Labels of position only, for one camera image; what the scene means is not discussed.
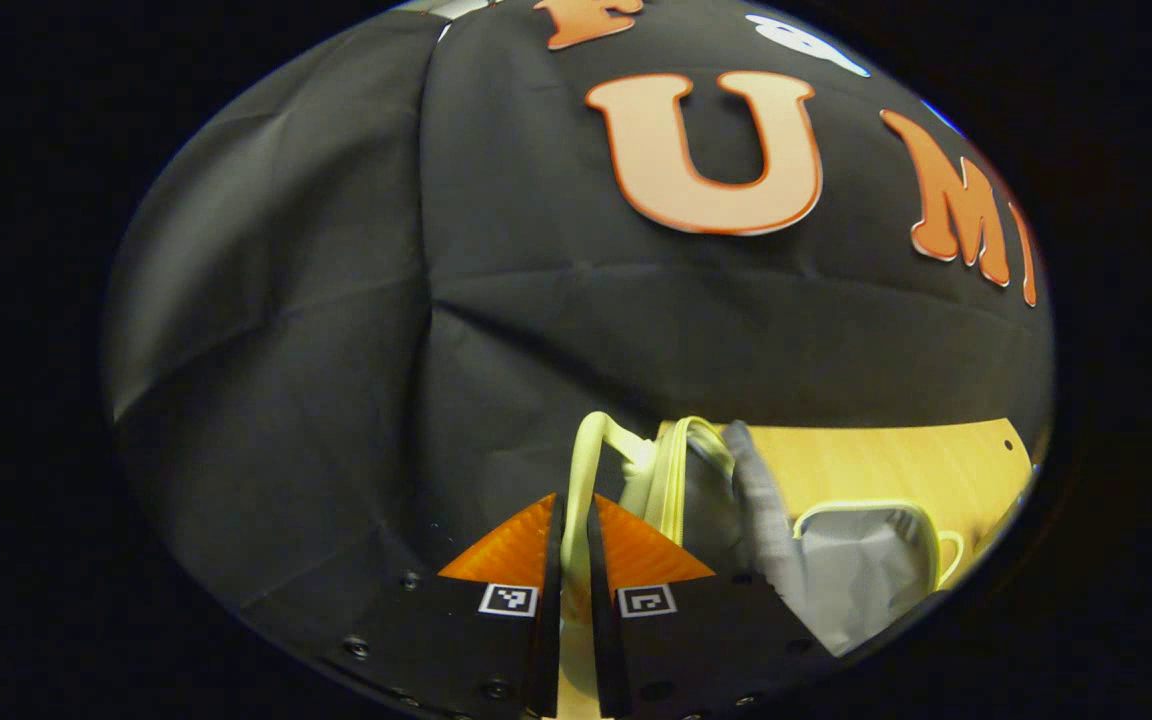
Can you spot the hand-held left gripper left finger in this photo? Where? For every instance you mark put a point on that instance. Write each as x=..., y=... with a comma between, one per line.
x=548, y=650

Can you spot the cream yellow suitcase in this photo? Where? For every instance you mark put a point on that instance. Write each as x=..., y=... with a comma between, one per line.
x=856, y=570

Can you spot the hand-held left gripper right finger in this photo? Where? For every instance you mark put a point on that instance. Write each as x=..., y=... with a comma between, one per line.
x=604, y=650

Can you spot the black backdrop cloth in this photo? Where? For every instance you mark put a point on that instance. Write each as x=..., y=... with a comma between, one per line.
x=336, y=300

